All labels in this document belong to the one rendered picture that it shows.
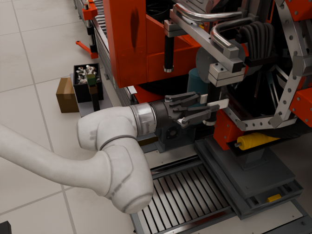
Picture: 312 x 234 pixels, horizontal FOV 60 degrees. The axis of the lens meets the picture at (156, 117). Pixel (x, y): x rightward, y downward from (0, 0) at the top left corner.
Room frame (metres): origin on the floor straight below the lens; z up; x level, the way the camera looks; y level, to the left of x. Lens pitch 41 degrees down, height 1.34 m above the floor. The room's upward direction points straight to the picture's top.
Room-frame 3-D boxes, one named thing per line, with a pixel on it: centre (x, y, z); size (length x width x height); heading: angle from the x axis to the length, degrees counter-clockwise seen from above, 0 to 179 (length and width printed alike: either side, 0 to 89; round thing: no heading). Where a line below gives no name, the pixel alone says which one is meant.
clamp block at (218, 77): (0.66, -0.20, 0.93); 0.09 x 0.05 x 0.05; 111
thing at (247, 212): (0.95, -0.49, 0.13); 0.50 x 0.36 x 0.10; 21
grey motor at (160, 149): (1.17, -0.19, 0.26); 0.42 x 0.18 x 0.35; 111
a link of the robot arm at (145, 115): (0.57, 0.04, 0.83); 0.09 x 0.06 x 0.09; 21
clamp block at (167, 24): (0.98, -0.08, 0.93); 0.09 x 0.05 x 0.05; 111
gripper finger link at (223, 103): (0.63, -0.19, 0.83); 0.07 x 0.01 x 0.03; 111
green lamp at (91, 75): (1.06, 0.30, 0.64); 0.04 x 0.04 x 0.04; 21
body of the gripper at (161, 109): (0.60, -0.03, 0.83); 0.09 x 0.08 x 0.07; 111
